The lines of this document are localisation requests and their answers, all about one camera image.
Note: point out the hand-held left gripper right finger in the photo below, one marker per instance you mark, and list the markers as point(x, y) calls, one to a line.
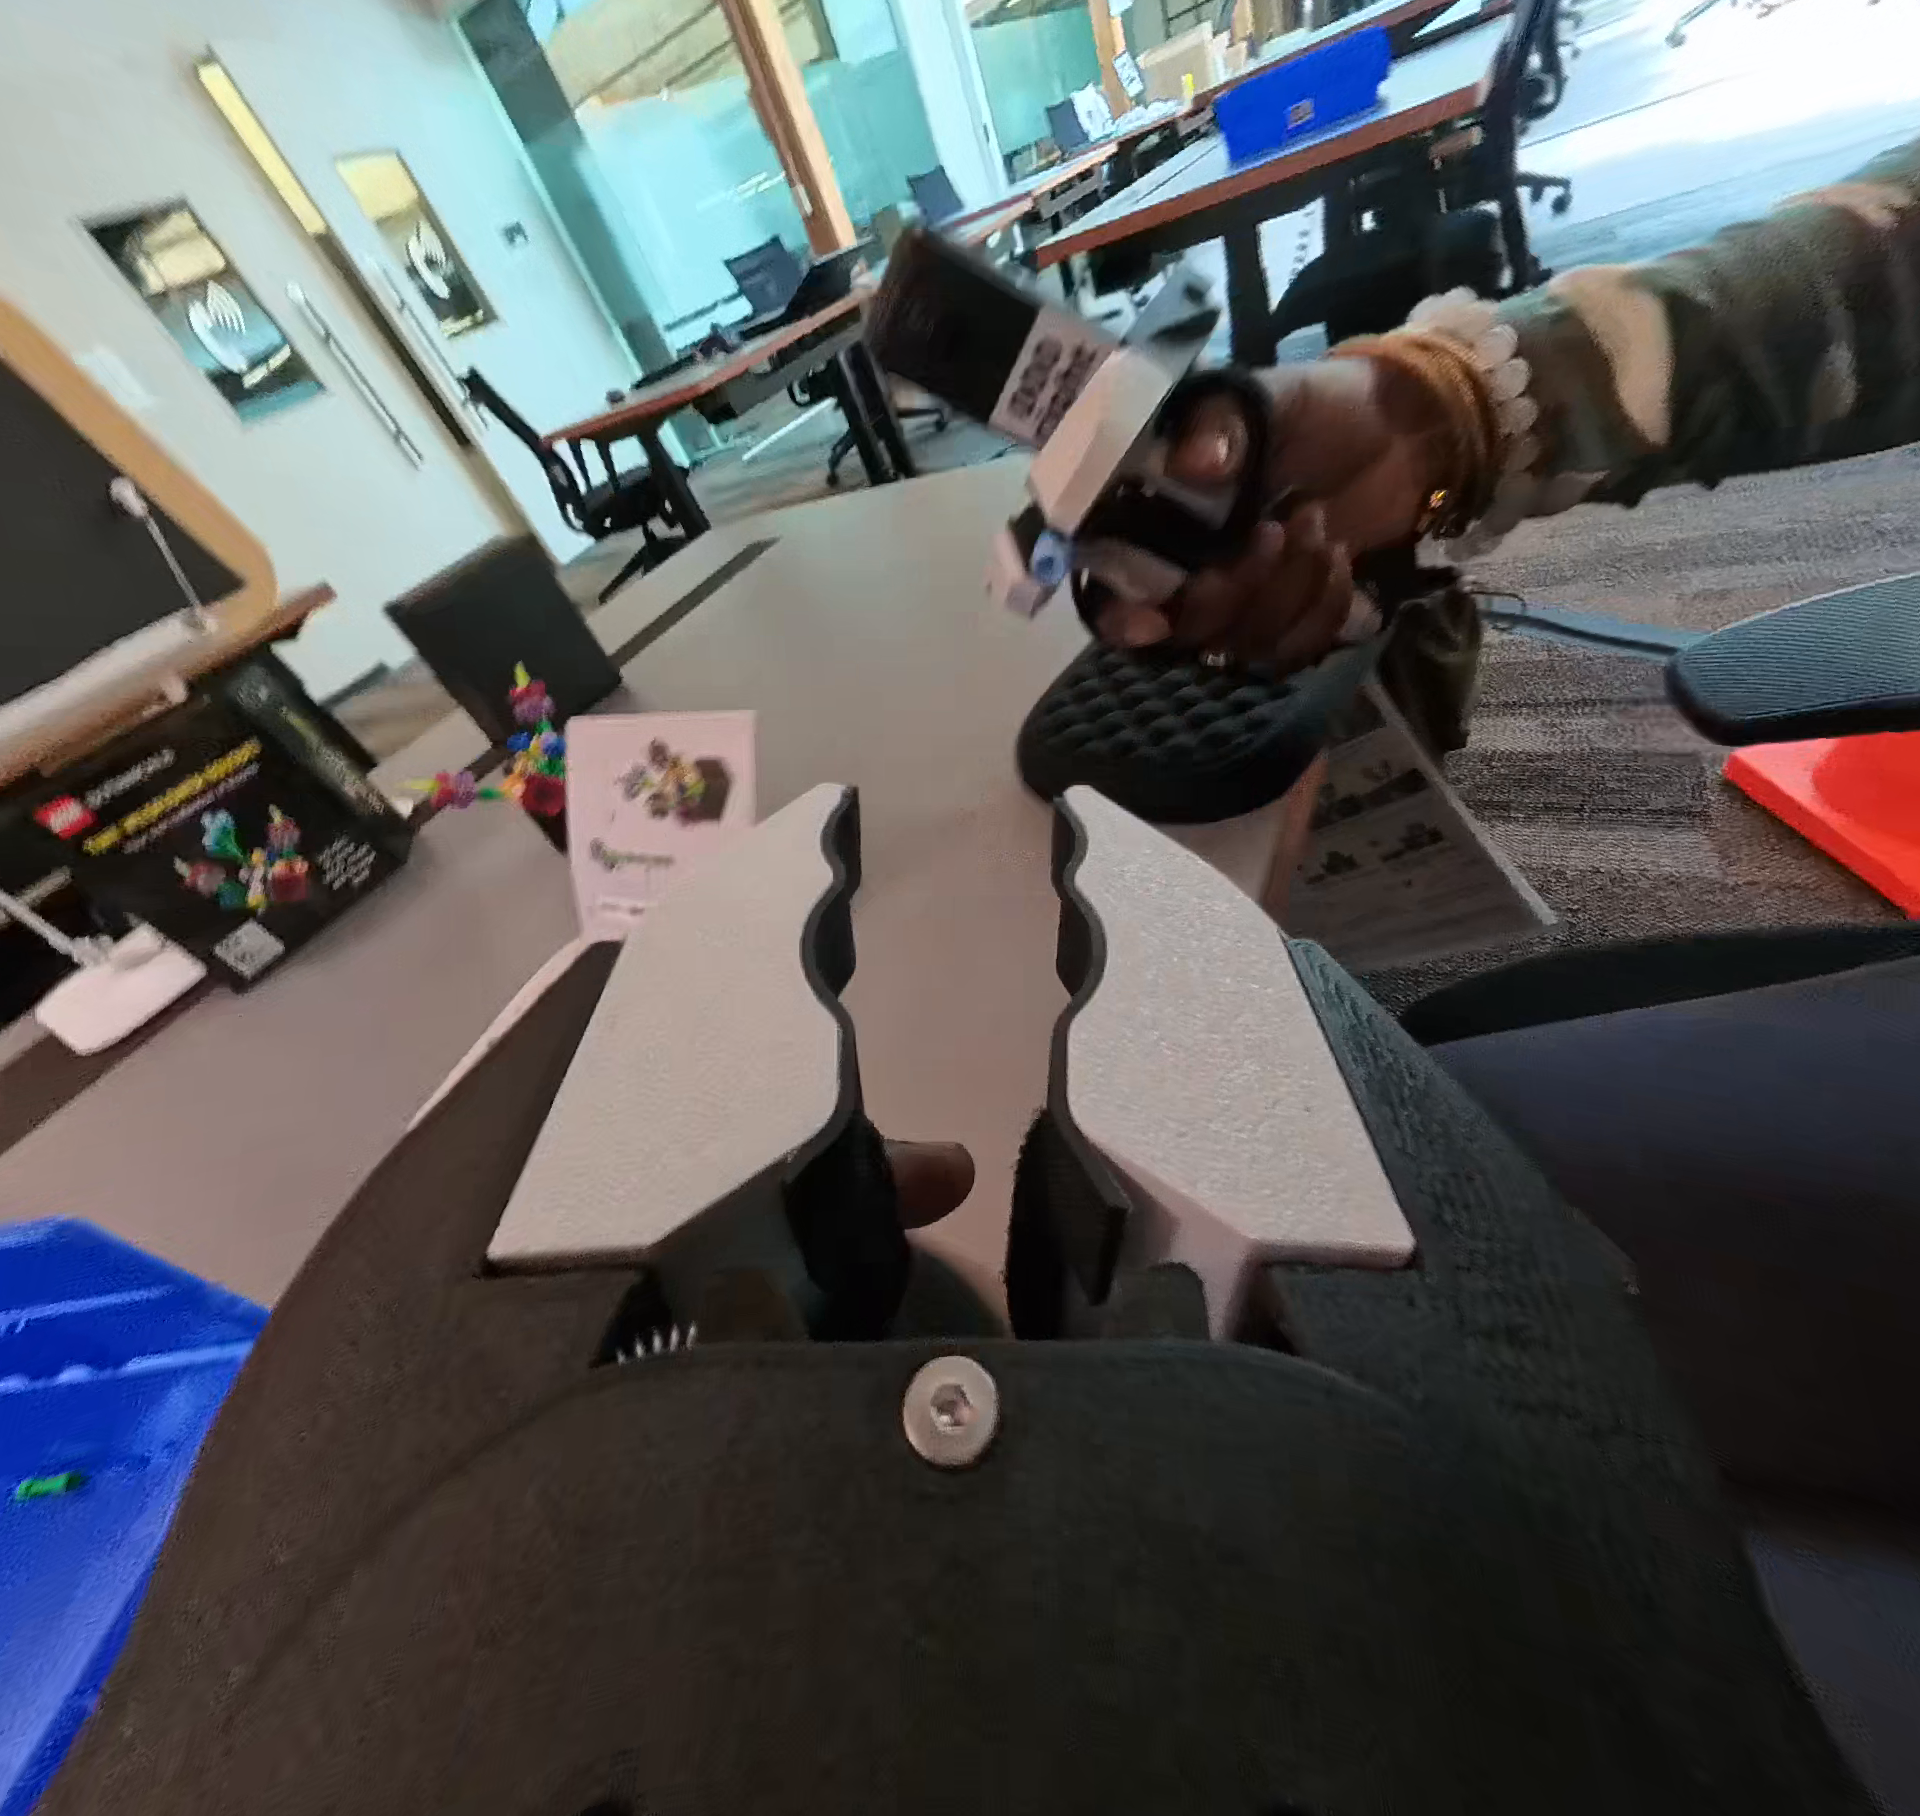
point(1231, 1082)

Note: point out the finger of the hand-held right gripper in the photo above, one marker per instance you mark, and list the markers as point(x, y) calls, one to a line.
point(1119, 412)

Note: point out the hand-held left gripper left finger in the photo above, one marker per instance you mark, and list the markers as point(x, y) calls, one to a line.
point(674, 1082)

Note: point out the lego flower bouquet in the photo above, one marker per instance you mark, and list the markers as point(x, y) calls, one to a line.
point(535, 754)

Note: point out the large blue plastic bin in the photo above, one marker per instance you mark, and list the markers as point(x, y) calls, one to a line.
point(94, 1397)

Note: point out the black lego set box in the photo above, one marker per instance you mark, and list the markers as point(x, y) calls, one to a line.
point(179, 828)

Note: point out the person's right hand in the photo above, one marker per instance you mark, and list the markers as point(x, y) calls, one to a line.
point(1336, 495)

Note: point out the person's left hand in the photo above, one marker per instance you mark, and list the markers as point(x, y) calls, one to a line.
point(933, 1187)

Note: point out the long wooden desk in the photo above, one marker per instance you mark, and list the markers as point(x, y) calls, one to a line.
point(722, 369)

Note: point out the white printed sheet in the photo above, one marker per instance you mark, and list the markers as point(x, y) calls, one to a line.
point(1395, 840)

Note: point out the black rounded pad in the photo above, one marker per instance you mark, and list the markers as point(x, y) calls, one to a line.
point(1188, 734)

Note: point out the blue bin on desk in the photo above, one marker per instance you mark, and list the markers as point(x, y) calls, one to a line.
point(1308, 94)

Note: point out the large black block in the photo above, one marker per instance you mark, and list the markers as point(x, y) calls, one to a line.
point(497, 635)

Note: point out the small white rounded object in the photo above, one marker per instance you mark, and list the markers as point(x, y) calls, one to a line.
point(120, 992)

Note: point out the orange plastic wedge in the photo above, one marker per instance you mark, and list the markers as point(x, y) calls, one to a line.
point(1846, 813)

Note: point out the grey chair armrest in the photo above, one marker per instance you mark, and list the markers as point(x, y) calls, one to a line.
point(1803, 661)

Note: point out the wood edged black board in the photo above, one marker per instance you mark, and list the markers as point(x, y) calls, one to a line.
point(75, 541)

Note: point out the wooden post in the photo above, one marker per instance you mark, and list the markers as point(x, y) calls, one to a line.
point(774, 79)

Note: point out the wall picture frame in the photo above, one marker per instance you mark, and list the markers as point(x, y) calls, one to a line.
point(206, 309)
point(416, 245)

